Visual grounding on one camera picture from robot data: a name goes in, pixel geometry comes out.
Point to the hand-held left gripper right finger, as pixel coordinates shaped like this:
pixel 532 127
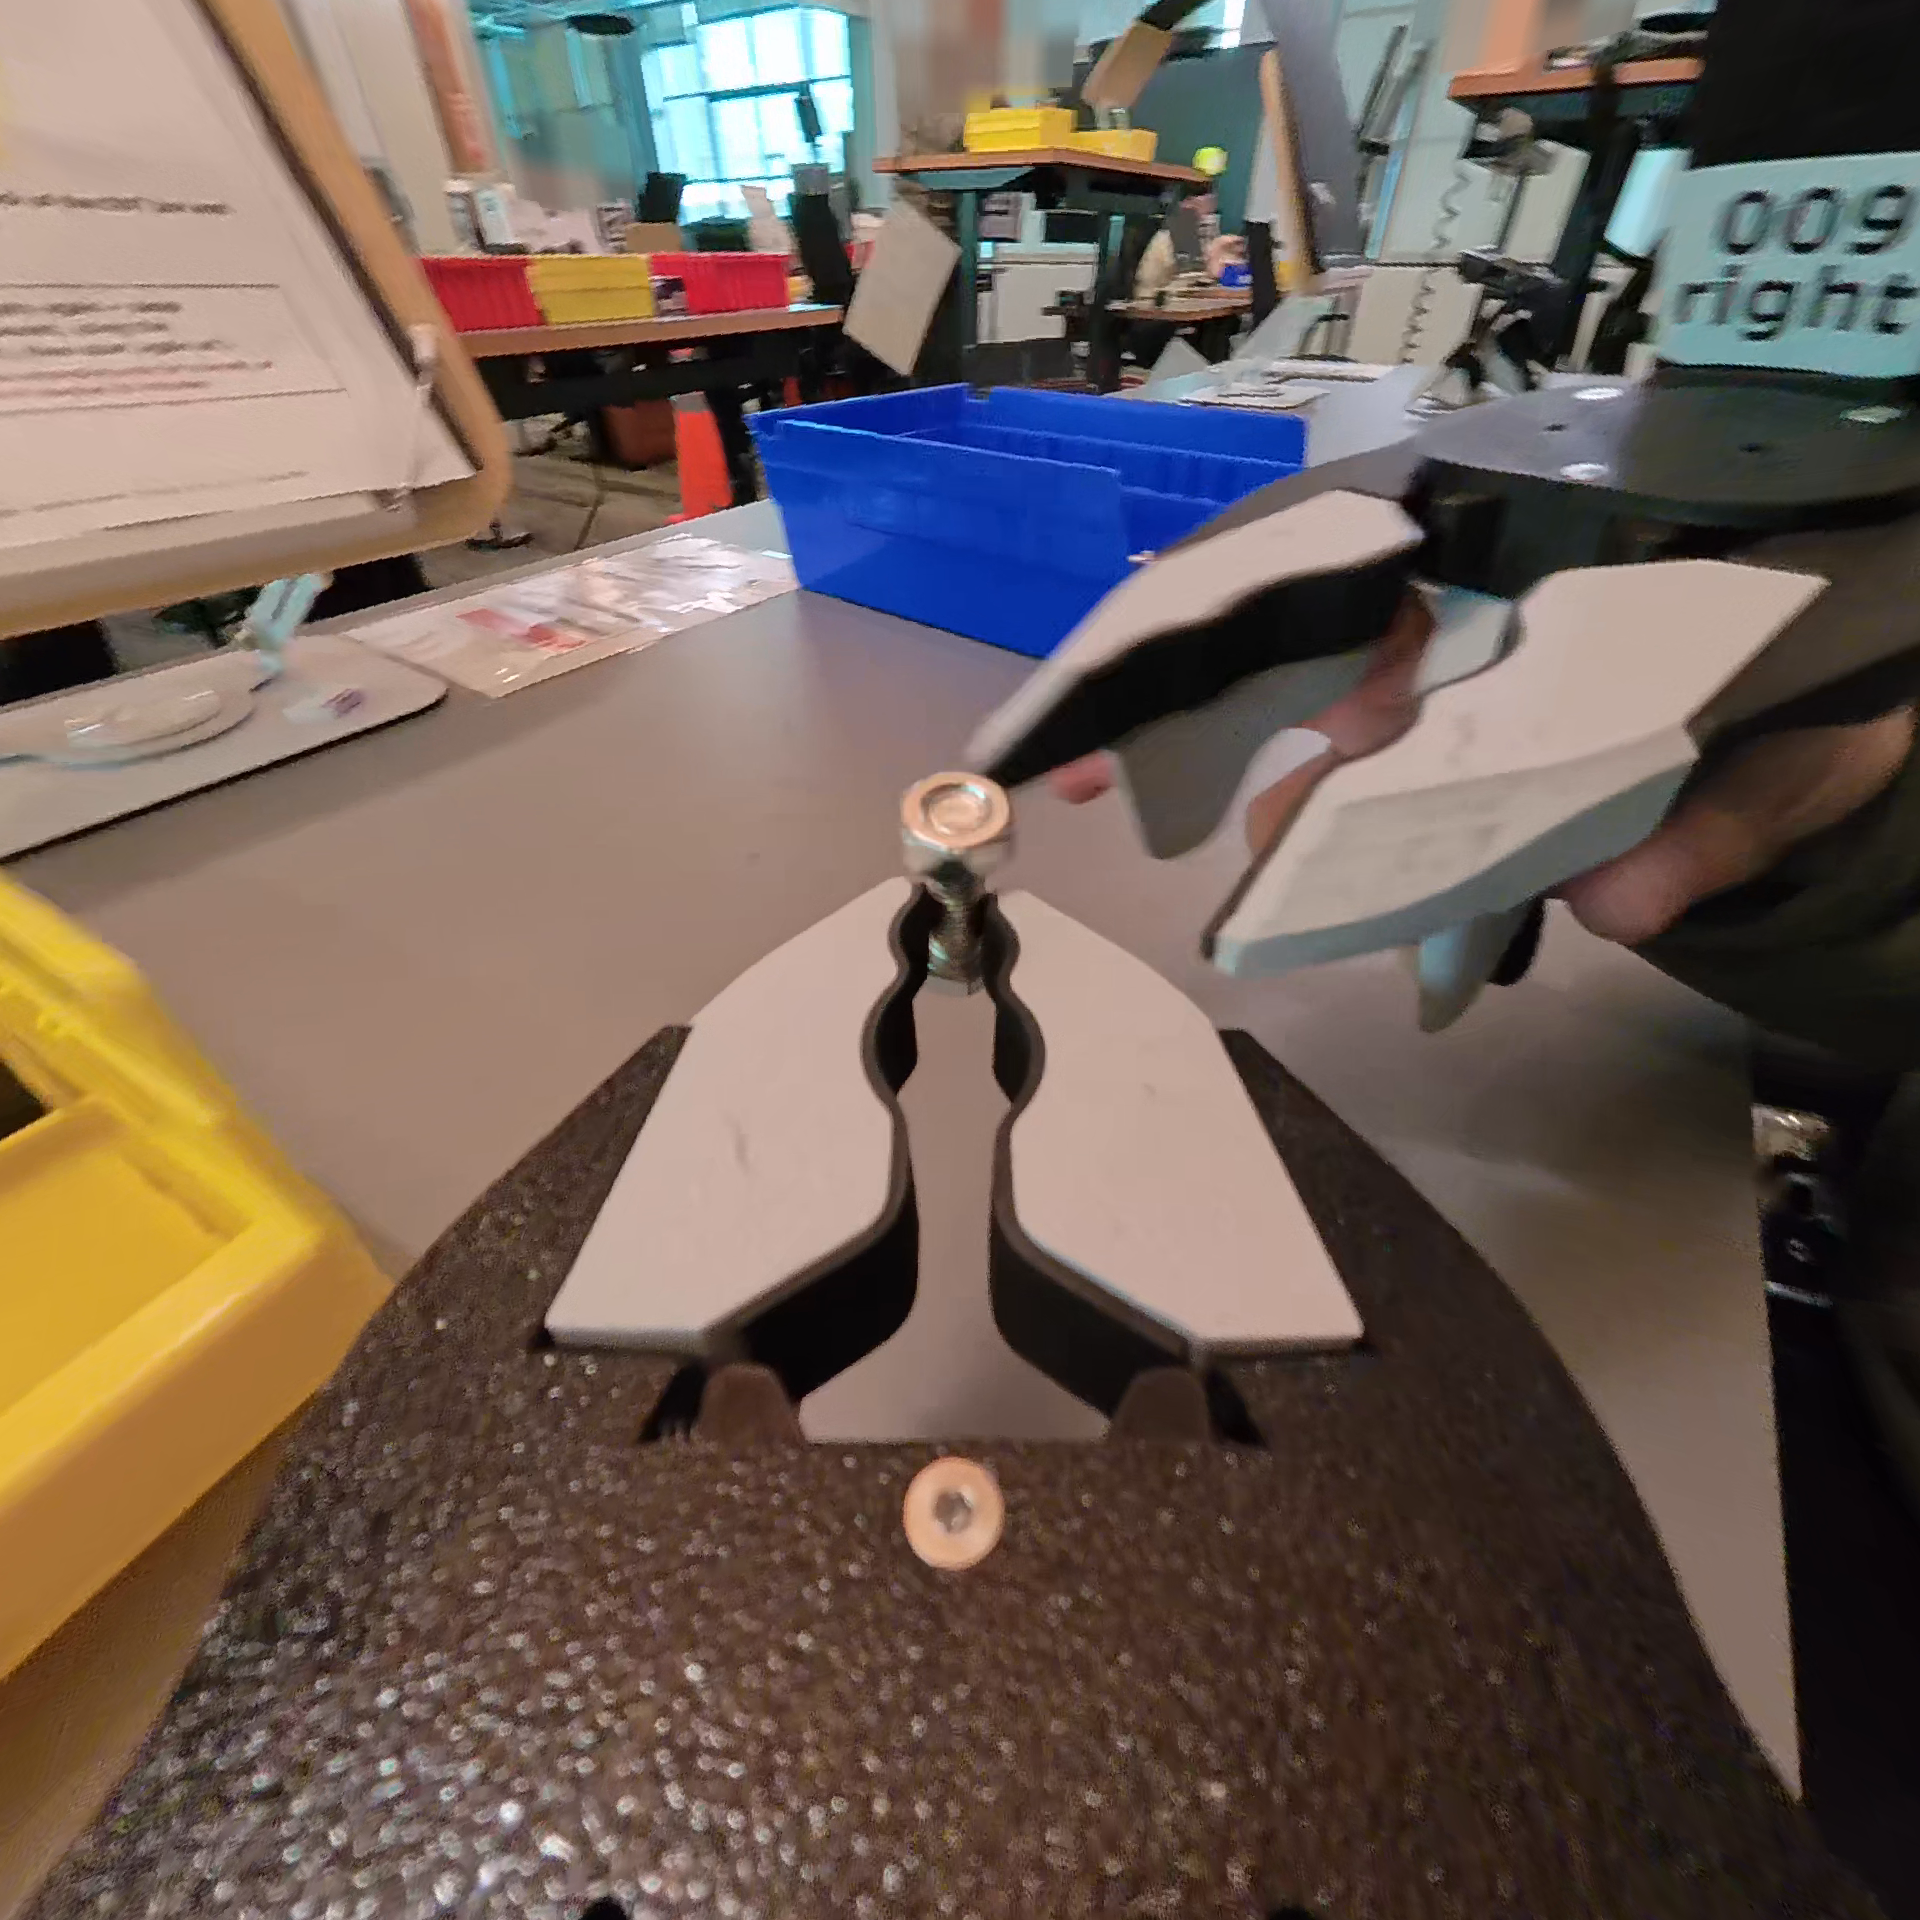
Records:
pixel 1156 1185

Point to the grey board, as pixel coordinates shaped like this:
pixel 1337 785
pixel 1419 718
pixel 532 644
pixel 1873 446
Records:
pixel 902 292

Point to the grey desk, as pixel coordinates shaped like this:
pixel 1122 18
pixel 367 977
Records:
pixel 524 930

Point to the blue plastic bin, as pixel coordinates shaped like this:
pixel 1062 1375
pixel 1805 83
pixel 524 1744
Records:
pixel 932 511

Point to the metal stand bracket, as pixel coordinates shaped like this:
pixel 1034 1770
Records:
pixel 278 616

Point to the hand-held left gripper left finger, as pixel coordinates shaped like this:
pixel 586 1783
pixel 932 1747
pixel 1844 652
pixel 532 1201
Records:
pixel 721 1170

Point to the steel bolt with nut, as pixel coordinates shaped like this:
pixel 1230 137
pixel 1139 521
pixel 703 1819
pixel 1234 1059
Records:
pixel 957 819

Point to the large yellow plastic bin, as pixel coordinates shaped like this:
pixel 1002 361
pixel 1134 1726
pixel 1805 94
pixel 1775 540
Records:
pixel 137 1276

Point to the white instruction sheet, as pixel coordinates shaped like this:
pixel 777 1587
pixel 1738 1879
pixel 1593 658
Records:
pixel 150 225

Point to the round white disc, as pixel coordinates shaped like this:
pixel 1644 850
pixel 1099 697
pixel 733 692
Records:
pixel 143 722

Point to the person's dark green clothing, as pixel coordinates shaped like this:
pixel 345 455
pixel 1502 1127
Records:
pixel 1875 1500

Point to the wooden clipboard stand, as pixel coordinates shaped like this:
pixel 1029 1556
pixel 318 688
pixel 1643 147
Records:
pixel 225 567

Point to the small yellow bin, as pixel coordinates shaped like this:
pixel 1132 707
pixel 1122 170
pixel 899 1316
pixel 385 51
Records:
pixel 1118 147
pixel 1021 128

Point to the red plastic bin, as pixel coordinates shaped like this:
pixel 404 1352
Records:
pixel 482 292
pixel 721 282

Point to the person's right forearm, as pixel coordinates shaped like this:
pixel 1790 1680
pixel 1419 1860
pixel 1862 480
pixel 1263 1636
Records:
pixel 1830 900

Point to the black metal desk bracket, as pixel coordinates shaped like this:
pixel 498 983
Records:
pixel 1799 1201

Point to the clear plastic bag of parts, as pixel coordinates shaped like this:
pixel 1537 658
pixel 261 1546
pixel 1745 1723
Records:
pixel 570 616

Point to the person's right hand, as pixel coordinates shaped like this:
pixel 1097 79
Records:
pixel 1366 714

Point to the small purple tag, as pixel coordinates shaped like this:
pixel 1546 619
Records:
pixel 329 702

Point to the orange traffic cone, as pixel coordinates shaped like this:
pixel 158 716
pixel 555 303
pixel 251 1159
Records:
pixel 703 465

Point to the grey stand base plate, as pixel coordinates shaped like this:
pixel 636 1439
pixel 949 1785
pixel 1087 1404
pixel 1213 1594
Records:
pixel 317 758

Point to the open cardboard box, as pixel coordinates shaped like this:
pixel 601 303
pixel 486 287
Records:
pixel 1126 66

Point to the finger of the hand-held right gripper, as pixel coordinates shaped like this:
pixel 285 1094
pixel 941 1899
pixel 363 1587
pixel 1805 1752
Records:
pixel 1244 578
pixel 1530 780

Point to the tall wooden top table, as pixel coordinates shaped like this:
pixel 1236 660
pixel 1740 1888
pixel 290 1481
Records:
pixel 1050 168

